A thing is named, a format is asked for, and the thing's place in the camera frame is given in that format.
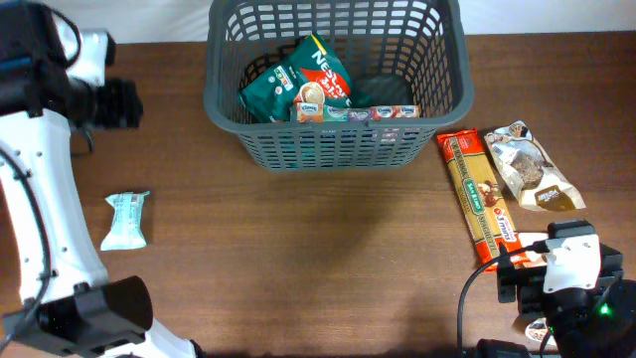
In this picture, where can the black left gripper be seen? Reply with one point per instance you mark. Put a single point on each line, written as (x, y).
(121, 103)

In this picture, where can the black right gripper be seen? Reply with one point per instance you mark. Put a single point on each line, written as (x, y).
(506, 280)

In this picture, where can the large beige snack bag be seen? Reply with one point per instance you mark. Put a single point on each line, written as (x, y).
(539, 328)

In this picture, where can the orange spaghetti packet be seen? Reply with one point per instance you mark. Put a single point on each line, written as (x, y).
(484, 208)

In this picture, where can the small beige snack pouch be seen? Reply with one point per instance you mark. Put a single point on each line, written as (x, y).
(528, 171)

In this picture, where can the pale green bar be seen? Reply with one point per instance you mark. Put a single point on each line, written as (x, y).
(125, 231)

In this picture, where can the green Nescafe coffee bag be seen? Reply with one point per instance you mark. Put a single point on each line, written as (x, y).
(312, 73)

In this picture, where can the blue tissue pack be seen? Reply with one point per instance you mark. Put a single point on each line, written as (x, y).
(304, 112)

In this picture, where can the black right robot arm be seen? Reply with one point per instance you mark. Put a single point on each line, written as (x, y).
(597, 322)

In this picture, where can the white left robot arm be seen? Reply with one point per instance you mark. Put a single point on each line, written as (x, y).
(70, 306)

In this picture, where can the grey plastic basket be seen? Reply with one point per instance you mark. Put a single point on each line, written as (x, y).
(396, 52)

